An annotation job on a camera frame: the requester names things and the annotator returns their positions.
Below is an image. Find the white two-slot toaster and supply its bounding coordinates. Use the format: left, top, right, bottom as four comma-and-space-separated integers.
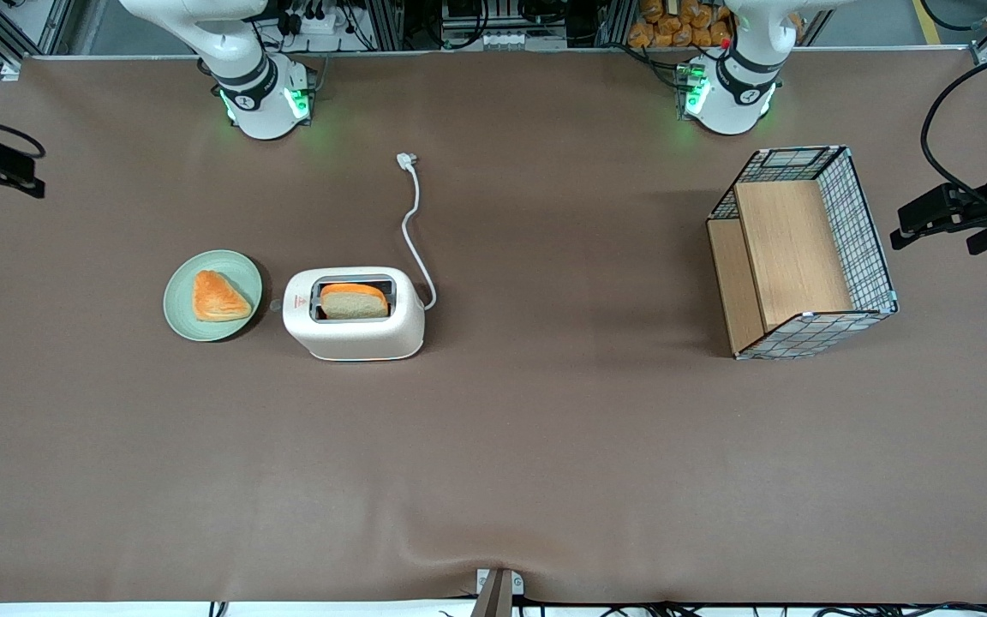
269, 266, 426, 362

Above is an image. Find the pale green round plate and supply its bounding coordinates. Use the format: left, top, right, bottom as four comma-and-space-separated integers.
163, 249, 264, 343

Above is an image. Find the orange triangular pastry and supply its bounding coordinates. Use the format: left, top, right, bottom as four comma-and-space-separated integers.
193, 270, 253, 323

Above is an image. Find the bag of orange bread rolls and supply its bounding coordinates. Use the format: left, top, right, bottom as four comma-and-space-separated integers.
628, 0, 734, 49

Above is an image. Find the white power strip with plugs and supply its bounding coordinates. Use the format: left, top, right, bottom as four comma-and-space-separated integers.
284, 0, 359, 39

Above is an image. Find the bread slice with orange crust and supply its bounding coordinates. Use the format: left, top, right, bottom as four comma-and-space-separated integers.
320, 283, 390, 320

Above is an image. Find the brown table mat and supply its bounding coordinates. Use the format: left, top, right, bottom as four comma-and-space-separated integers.
0, 47, 987, 605

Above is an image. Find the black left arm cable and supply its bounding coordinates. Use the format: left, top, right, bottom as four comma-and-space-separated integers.
921, 53, 987, 219

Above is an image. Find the wire basket with wooden boards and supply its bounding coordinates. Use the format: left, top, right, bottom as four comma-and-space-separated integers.
706, 145, 900, 361

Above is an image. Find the aluminium frame post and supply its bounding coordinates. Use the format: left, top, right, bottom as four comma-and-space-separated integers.
596, 0, 633, 48
365, 0, 405, 51

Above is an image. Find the white power cord with plug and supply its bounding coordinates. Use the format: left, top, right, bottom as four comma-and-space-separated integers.
397, 152, 439, 311

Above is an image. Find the grey metal table bracket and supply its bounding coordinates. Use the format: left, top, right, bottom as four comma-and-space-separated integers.
475, 567, 525, 617

